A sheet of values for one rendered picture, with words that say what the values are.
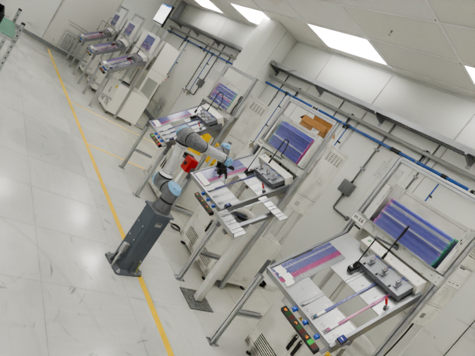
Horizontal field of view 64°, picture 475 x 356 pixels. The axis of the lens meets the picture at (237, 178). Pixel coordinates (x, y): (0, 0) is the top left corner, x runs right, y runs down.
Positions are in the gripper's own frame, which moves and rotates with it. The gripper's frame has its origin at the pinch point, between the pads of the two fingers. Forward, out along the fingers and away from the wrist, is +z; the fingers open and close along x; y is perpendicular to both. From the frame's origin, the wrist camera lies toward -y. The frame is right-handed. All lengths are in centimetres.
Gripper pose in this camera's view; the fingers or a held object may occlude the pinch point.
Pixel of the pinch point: (222, 181)
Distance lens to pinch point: 335.3
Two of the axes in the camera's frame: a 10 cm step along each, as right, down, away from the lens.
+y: -8.7, 0.7, -4.9
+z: -1.8, 8.8, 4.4
